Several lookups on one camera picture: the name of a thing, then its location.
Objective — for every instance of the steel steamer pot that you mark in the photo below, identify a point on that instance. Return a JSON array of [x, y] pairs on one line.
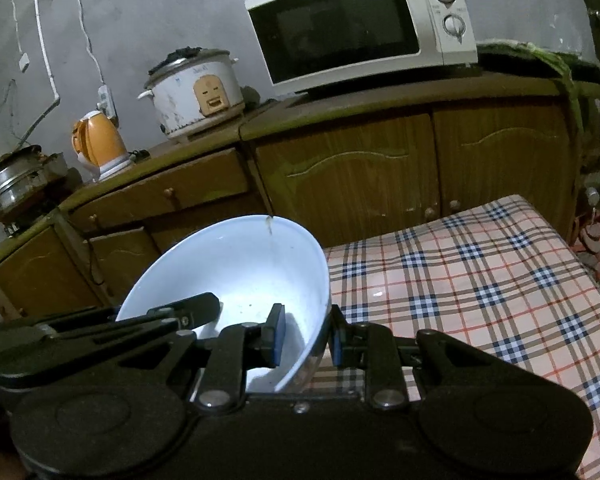
[[17, 180]]

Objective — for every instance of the dark cloth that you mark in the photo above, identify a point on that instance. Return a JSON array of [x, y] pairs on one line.
[[520, 57]]

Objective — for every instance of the white rice cooker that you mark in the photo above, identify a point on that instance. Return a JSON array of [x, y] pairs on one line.
[[190, 97]]

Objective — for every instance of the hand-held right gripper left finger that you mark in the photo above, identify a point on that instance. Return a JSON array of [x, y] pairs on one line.
[[278, 332]]

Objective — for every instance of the red plastic item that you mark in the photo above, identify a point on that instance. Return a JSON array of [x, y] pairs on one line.
[[597, 245]]

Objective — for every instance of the wooden kitchen cabinet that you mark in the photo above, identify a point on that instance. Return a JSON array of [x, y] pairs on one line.
[[355, 170]]

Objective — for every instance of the plaid tablecloth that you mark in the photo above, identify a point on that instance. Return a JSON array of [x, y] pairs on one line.
[[455, 300]]

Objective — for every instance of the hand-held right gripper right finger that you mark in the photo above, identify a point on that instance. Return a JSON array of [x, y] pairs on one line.
[[336, 342]]

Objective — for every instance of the white wall socket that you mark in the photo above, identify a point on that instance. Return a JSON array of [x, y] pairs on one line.
[[106, 102]]

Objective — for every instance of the pale blue ceramic bowl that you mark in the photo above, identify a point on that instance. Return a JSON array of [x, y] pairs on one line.
[[230, 265]]

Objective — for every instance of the orange electric kettle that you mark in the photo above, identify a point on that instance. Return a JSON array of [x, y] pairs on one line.
[[102, 142]]

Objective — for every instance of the white microwave oven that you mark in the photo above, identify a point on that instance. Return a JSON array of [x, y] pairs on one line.
[[340, 25]]

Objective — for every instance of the white wall switch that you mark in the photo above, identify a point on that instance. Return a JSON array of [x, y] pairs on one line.
[[24, 62]]

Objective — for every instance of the gas burner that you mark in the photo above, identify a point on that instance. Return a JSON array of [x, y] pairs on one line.
[[22, 225]]

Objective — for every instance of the small white bottle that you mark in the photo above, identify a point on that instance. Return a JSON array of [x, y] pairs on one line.
[[592, 196]]

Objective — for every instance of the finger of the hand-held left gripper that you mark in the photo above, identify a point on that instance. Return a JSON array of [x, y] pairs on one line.
[[195, 310]]

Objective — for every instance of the white wall conduit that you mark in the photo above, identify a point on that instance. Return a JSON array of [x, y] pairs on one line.
[[44, 35]]

